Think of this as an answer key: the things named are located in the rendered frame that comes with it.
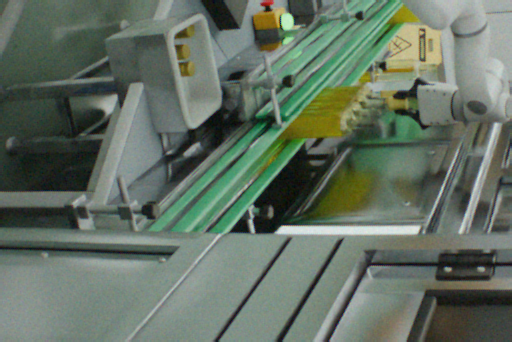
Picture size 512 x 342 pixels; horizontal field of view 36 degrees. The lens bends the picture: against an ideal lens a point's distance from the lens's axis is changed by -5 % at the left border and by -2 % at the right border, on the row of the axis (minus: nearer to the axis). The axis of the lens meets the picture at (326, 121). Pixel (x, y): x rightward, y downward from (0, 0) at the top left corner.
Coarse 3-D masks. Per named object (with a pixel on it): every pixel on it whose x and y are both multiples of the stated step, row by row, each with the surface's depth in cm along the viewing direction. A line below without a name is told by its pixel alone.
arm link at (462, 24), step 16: (400, 0) 170; (416, 0) 165; (432, 0) 164; (448, 0) 164; (464, 0) 166; (480, 0) 170; (416, 16) 169; (432, 16) 165; (448, 16) 165; (464, 16) 169; (480, 16) 171; (464, 32) 172
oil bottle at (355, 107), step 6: (324, 102) 206; (330, 102) 205; (336, 102) 205; (342, 102) 204; (348, 102) 203; (354, 102) 203; (306, 108) 204; (312, 108) 203; (318, 108) 203; (324, 108) 202; (330, 108) 202; (336, 108) 201; (342, 108) 200; (348, 108) 200; (354, 108) 200; (354, 114) 200
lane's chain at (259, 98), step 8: (368, 8) 286; (320, 24) 240; (352, 24) 268; (312, 32) 233; (344, 32) 260; (272, 64) 206; (264, 72) 201; (264, 88) 201; (280, 88) 210; (256, 96) 196; (264, 96) 200; (256, 104) 196; (264, 104) 200; (256, 112) 196
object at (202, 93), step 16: (176, 32) 169; (208, 32) 182; (192, 48) 184; (208, 48) 183; (176, 64) 168; (208, 64) 184; (176, 80) 170; (192, 80) 187; (208, 80) 186; (192, 96) 188; (208, 96) 187; (192, 112) 182; (208, 112) 181
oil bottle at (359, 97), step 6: (318, 96) 211; (324, 96) 210; (330, 96) 209; (336, 96) 208; (342, 96) 207; (348, 96) 207; (354, 96) 206; (360, 96) 206; (312, 102) 209; (318, 102) 208; (360, 102) 205
